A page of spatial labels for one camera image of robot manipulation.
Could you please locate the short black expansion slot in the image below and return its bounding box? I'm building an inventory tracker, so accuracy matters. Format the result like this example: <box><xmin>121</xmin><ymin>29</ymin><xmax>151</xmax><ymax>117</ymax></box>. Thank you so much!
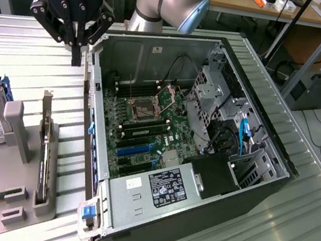
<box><xmin>116</xmin><ymin>155</ymin><xmax>154</xmax><ymax>172</ymax></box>
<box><xmin>116</xmin><ymin>161</ymin><xmax>154</xmax><ymax>181</ymax></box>

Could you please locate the blue expansion slot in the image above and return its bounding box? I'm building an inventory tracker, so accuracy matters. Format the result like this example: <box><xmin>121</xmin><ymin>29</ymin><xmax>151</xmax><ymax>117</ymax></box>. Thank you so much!
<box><xmin>116</xmin><ymin>143</ymin><xmax>156</xmax><ymax>162</ymax></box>

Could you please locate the silver power supply unit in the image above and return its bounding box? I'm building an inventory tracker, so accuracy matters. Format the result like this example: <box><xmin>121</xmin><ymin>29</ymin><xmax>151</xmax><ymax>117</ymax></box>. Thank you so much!
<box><xmin>100</xmin><ymin>152</ymin><xmax>207</xmax><ymax>241</ymax></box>

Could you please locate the green motherboard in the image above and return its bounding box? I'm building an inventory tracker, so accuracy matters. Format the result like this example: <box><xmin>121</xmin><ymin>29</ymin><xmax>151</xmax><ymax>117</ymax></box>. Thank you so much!
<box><xmin>90</xmin><ymin>78</ymin><xmax>211</xmax><ymax>193</ymax></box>

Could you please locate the black RAM slot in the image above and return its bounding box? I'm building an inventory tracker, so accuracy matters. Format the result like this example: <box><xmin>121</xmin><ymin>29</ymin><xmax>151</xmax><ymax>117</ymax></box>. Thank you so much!
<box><xmin>115</xmin><ymin>83</ymin><xmax>157</xmax><ymax>101</ymax></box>
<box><xmin>114</xmin><ymin>77</ymin><xmax>158</xmax><ymax>94</ymax></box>

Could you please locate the white box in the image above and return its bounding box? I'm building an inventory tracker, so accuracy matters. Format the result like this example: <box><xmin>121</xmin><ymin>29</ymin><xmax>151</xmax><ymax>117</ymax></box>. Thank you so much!
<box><xmin>272</xmin><ymin>0</ymin><xmax>297</xmax><ymax>13</ymax></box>

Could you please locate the long black expansion slot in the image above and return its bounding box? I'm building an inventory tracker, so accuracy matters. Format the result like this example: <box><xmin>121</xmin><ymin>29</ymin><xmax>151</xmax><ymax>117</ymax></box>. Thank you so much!
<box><xmin>115</xmin><ymin>137</ymin><xmax>150</xmax><ymax>153</ymax></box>

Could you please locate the black tripod pole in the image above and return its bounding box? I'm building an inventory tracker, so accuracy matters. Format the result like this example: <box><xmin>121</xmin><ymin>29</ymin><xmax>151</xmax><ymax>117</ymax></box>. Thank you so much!
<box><xmin>261</xmin><ymin>0</ymin><xmax>314</xmax><ymax>70</ymax></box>

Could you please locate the grey equipment box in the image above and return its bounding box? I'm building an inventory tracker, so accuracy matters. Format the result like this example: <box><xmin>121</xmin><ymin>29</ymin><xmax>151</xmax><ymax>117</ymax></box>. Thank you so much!
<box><xmin>286</xmin><ymin>69</ymin><xmax>321</xmax><ymax>115</ymax></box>

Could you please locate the CPU socket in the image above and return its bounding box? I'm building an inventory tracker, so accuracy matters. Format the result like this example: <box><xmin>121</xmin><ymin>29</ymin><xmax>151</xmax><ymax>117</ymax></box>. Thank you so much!
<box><xmin>128</xmin><ymin>94</ymin><xmax>160</xmax><ymax>125</ymax></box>

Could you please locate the graphics card with black fan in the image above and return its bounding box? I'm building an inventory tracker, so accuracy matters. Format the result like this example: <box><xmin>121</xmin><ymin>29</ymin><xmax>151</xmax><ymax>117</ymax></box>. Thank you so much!
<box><xmin>26</xmin><ymin>88</ymin><xmax>67</xmax><ymax>205</ymax></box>

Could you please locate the thin metal locking lever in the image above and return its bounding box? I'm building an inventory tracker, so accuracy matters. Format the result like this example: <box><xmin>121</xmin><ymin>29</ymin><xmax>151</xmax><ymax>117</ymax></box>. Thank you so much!
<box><xmin>124</xmin><ymin>74</ymin><xmax>136</xmax><ymax>106</ymax></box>

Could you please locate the black plastic shroud box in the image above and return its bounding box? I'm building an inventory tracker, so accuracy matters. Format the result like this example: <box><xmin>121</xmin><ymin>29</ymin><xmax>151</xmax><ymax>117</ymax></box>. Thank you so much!
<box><xmin>177</xmin><ymin>147</ymin><xmax>246</xmax><ymax>205</ymax></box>

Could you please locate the open black PC case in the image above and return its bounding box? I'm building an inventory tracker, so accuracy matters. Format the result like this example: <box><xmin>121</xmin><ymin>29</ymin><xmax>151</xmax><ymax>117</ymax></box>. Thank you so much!
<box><xmin>56</xmin><ymin>17</ymin><xmax>318</xmax><ymax>241</ymax></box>

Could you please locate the blue SATA wire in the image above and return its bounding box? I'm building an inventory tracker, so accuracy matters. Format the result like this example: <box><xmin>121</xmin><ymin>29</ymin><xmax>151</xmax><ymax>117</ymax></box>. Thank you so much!
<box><xmin>234</xmin><ymin>117</ymin><xmax>255</xmax><ymax>158</ymax></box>

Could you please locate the black looped wire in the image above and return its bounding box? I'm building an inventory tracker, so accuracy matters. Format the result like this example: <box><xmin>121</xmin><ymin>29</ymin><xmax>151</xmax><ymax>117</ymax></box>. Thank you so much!
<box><xmin>160</xmin><ymin>51</ymin><xmax>203</xmax><ymax>91</ymax></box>

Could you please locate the wooden desk with white frame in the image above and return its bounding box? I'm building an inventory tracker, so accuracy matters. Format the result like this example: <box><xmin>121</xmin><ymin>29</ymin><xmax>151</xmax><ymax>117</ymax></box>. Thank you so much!
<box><xmin>0</xmin><ymin>0</ymin><xmax>321</xmax><ymax>64</ymax></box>

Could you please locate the silver metal drive cage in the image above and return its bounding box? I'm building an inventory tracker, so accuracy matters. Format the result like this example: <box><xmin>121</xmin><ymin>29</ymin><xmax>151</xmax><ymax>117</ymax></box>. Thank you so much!
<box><xmin>183</xmin><ymin>63</ymin><xmax>248</xmax><ymax>140</ymax></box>

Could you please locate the small silver heatsink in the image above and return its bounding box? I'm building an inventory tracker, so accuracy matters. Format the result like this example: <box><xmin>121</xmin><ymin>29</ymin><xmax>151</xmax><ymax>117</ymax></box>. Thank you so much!
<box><xmin>161</xmin><ymin>150</ymin><xmax>182</xmax><ymax>169</ymax></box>

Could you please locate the blue case latch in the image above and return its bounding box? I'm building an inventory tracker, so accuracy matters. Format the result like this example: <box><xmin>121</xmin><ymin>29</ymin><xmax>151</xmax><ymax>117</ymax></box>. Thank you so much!
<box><xmin>79</xmin><ymin>204</ymin><xmax>96</xmax><ymax>219</ymax></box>

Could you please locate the metal disk bay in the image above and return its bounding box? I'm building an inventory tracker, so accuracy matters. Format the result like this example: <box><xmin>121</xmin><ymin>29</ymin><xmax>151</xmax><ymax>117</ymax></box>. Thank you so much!
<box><xmin>223</xmin><ymin>143</ymin><xmax>286</xmax><ymax>197</ymax></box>

